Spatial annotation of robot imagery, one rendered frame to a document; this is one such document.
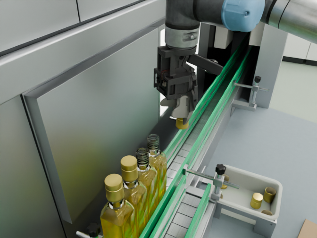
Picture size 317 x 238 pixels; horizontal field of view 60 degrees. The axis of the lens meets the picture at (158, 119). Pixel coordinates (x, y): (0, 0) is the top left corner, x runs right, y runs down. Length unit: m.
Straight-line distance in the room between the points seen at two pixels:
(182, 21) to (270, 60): 0.98
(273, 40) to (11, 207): 1.28
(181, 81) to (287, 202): 0.66
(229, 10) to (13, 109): 0.40
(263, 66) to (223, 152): 0.52
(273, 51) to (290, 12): 0.89
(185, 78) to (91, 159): 0.29
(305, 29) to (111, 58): 0.40
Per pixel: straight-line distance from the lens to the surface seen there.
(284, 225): 1.06
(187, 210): 0.85
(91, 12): 0.63
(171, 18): 0.59
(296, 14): 0.62
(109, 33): 0.65
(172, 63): 0.62
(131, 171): 0.57
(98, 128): 0.67
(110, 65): 0.65
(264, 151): 1.31
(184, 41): 0.60
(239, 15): 0.52
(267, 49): 1.50
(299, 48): 4.37
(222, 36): 1.65
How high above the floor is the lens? 1.55
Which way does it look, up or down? 34 degrees down
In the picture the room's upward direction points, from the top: straight up
